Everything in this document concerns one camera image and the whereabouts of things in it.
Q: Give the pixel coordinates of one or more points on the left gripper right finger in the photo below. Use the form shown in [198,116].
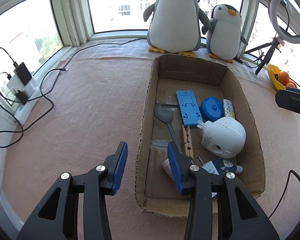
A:
[239,214]

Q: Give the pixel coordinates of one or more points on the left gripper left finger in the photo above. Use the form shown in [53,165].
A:
[55,216]

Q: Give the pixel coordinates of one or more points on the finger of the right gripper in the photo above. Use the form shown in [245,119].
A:
[288,99]

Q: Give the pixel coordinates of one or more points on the small clear blue bottle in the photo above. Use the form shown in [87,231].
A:
[224,166]

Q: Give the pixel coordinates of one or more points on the white USB charger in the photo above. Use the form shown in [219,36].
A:
[208,166]

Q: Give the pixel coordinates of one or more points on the patterned small tube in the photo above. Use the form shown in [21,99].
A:
[228,108]

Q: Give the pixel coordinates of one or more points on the white dome plug device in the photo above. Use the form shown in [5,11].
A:
[224,137]

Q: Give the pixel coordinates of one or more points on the blue round tape measure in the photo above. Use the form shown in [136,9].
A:
[211,109]

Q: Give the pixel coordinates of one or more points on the wooden clothespin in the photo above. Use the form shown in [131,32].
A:
[187,141]

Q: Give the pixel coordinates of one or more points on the white cream tube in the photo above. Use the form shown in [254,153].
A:
[167,168]

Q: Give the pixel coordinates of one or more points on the blue phone stand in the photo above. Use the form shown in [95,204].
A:
[189,109]

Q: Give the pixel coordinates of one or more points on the grey plastic spoon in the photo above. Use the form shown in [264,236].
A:
[164,113]

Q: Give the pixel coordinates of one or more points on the right orange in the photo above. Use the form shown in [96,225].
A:
[290,84]

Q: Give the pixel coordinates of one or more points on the orange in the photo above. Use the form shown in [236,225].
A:
[283,78]
[290,84]

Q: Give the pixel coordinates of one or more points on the front orange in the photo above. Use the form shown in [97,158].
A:
[283,78]

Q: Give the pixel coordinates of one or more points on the yellow leaf-shaped fruit tray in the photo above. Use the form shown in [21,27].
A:
[273,75]

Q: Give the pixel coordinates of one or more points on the black tripod stand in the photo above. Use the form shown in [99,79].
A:
[265,59]

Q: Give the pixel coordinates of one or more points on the cardboard box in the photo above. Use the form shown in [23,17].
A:
[155,191]

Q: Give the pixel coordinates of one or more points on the small plush penguin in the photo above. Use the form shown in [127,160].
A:
[225,36]

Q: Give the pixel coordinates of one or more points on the pink towel mat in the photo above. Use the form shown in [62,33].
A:
[99,103]

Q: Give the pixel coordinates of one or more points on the black plug adapter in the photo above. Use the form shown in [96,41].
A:
[22,97]

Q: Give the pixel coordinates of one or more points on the white power strip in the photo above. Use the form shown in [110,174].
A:
[32,91]

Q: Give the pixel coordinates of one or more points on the large plush penguin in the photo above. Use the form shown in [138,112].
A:
[175,26]

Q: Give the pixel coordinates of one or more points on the white power bank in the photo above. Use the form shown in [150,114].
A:
[15,83]

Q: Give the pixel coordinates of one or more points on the black power bank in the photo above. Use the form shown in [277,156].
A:
[23,73]

